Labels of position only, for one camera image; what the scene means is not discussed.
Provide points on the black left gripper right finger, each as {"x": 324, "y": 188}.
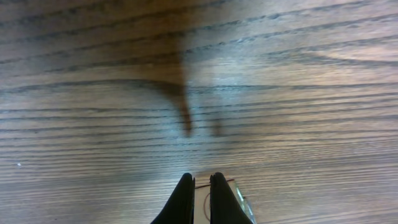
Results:
{"x": 224, "y": 207}

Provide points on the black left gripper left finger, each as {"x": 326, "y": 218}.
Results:
{"x": 179, "y": 208}

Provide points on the wooden O block green side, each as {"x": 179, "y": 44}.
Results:
{"x": 202, "y": 203}

